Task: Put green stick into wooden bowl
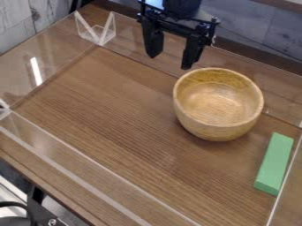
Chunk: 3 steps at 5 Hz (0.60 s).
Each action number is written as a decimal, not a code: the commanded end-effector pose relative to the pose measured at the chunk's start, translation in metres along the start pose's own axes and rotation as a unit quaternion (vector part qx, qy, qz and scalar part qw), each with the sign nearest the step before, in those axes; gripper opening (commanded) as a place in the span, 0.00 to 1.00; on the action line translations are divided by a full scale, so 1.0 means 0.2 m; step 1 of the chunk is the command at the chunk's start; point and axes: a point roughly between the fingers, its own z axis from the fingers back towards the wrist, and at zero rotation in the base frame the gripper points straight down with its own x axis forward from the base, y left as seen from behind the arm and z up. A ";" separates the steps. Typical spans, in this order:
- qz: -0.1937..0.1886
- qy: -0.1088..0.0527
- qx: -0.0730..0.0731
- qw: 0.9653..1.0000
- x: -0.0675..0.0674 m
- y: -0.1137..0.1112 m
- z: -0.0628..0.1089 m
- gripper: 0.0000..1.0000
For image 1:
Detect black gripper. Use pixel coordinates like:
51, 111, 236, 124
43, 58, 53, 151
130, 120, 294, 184
138, 0, 221, 70

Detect round wooden bowl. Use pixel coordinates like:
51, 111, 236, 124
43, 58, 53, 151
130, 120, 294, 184
173, 67, 265, 141

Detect green rectangular stick block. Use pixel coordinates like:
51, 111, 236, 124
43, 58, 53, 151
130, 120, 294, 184
254, 132, 294, 196

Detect clear acrylic enclosure walls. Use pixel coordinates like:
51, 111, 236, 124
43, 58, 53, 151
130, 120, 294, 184
0, 7, 302, 226

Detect black table leg bracket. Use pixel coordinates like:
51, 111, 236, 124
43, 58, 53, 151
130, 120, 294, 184
27, 186, 70, 226

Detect black cable on floor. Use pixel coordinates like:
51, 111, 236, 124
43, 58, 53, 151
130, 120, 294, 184
0, 200, 34, 226

